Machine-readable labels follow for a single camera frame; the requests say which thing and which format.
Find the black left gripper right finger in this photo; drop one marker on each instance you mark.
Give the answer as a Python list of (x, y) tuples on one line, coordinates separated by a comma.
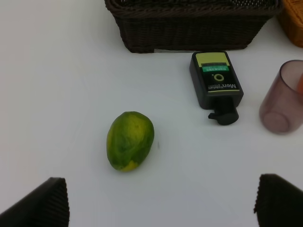
[(279, 203)]

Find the translucent purple cup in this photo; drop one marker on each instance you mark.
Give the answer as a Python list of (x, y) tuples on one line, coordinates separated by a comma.
[(281, 111)]

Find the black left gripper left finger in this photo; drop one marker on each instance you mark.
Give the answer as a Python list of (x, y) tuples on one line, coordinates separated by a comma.
[(46, 206)]

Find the dark brown wicker basket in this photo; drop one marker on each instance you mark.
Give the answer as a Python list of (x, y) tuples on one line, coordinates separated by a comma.
[(190, 25)]

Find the black green pump bottle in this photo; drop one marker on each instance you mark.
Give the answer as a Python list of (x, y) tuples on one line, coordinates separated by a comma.
[(217, 86)]

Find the green mango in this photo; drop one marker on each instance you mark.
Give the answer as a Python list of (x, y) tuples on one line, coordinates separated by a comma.
[(129, 141)]

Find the orange wicker basket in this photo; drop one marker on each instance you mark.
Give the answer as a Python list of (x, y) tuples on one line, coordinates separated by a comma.
[(291, 21)]

